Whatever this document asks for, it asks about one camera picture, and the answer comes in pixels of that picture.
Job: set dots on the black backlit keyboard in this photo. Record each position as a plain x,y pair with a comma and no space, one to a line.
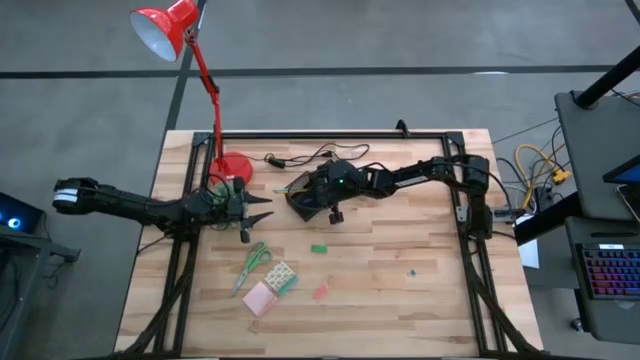
610,272

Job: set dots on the green eraser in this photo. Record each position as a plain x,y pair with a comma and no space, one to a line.
319,248

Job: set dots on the black computer with blue light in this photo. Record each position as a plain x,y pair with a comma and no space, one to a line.
20,210

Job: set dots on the black mesh desk organizer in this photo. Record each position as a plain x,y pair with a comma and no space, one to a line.
292,199

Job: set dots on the pink sticky note pad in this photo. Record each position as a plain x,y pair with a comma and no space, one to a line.
259,299

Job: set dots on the red desk lamp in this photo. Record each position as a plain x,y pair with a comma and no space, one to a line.
232,167

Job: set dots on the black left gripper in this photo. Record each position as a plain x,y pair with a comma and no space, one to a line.
235,210

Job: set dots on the green plant in patterned pot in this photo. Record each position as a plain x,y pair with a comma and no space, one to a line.
221,191

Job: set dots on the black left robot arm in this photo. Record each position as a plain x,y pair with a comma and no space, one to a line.
125,205

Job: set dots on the green patterned sticky note pad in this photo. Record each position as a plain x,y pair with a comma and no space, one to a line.
279,276

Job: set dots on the silver metal bracket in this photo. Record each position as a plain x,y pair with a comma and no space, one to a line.
462,214

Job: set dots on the grey keyboard desk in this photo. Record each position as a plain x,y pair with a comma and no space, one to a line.
600,320

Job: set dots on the black equipment stand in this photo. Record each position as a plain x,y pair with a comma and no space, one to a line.
30,245

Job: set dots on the green scissors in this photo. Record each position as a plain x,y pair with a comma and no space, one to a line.
249,270

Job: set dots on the white paper sheet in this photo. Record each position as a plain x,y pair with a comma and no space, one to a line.
529,255

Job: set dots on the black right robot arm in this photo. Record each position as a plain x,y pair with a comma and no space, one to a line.
415,175

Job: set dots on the black aluminium table frame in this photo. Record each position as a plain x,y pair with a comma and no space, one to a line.
325,135

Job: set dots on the red eraser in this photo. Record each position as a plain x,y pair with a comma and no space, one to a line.
320,291

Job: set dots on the laptop with blue screen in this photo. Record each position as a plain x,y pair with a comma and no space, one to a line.
627,174

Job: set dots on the grey side table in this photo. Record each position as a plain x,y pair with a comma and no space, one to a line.
585,150

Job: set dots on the black pole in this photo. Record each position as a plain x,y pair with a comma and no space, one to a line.
605,80

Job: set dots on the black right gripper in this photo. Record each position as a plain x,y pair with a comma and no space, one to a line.
322,192

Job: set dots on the black clamp bracket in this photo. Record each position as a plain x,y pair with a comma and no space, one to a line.
402,129

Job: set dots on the teal pencil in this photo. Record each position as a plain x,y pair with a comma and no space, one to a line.
280,191

